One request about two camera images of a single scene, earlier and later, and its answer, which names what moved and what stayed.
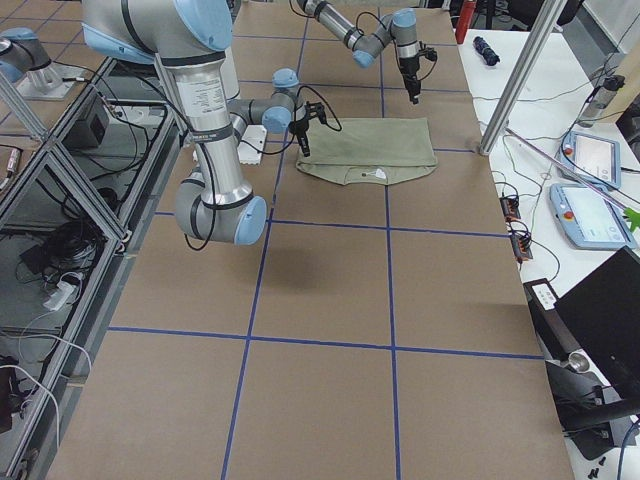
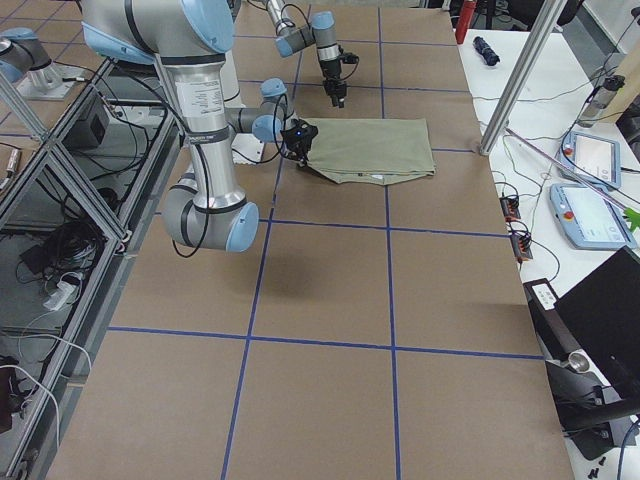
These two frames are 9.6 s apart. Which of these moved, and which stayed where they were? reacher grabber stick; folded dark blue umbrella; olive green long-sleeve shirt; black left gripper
Moved: black left gripper
Stayed: folded dark blue umbrella; reacher grabber stick; olive green long-sleeve shirt
